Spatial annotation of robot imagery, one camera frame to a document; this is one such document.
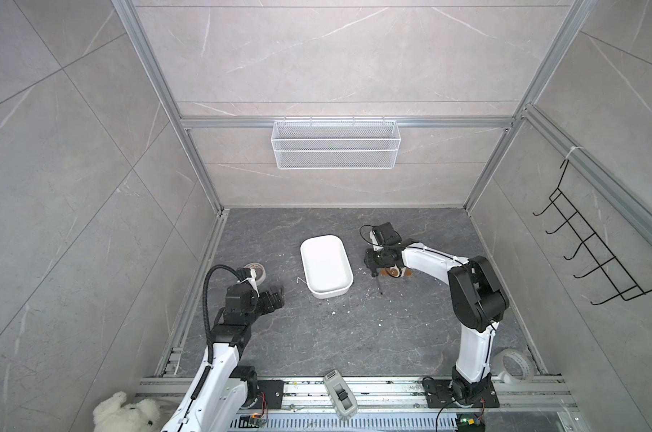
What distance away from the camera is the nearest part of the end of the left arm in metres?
0.74

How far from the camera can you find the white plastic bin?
3.06 ft

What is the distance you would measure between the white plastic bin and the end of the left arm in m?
0.16
